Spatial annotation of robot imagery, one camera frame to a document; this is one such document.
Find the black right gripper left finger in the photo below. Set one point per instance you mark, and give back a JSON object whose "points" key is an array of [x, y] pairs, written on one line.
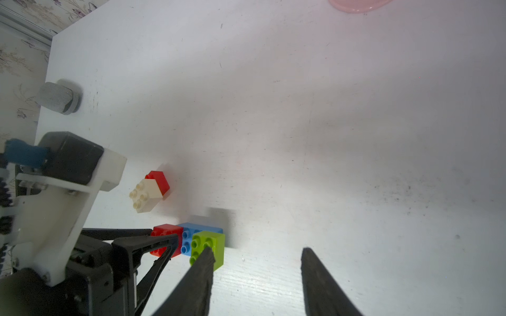
{"points": [[192, 295]]}

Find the pink pen cup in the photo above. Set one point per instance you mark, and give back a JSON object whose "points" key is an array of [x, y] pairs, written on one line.
{"points": [[358, 6]]}

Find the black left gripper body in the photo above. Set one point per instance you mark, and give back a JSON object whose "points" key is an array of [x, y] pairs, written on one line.
{"points": [[98, 279]]}

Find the grey oval eraser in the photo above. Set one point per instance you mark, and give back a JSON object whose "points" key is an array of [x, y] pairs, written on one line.
{"points": [[58, 98]]}

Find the white lego brick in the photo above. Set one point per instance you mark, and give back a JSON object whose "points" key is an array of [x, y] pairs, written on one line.
{"points": [[145, 196]]}

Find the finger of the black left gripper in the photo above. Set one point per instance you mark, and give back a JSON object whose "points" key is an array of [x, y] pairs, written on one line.
{"points": [[128, 252], [113, 234]]}

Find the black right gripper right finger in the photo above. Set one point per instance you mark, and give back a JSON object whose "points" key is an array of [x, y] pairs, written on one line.
{"points": [[322, 294]]}

